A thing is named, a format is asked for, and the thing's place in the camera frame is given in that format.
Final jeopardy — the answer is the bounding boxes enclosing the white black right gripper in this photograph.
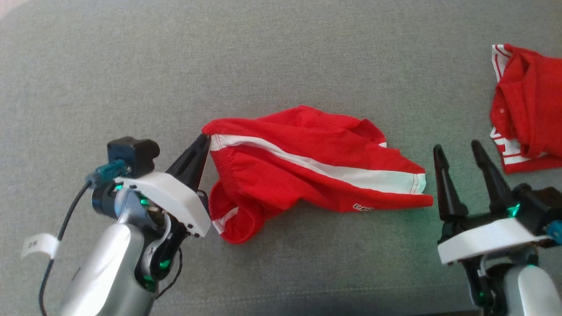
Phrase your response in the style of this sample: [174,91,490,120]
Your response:
[432,140,550,316]

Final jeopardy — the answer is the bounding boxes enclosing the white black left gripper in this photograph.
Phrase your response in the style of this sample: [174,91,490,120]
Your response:
[114,133,212,282]

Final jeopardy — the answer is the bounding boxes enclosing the red basketball jersey number 23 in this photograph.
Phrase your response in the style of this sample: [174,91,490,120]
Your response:
[490,44,562,175]

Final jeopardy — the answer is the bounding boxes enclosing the red shorts white stripes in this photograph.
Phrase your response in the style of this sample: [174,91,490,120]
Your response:
[202,105,434,244]

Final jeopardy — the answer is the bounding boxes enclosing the grey sofa seat cushion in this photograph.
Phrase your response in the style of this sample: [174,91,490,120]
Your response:
[0,0,562,316]

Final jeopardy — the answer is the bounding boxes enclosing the left camera cable teal plug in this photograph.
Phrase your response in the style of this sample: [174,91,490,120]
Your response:
[39,159,131,316]

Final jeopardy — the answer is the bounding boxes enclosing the camera cable teal plug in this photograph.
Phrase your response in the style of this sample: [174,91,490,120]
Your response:
[39,159,131,316]
[546,219,562,245]

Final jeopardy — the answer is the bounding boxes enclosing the right camera cable teal plug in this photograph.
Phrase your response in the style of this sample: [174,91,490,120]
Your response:
[546,219,562,245]

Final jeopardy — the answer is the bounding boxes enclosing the white paper cable tag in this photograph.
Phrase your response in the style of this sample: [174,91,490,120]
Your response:
[21,233,60,259]

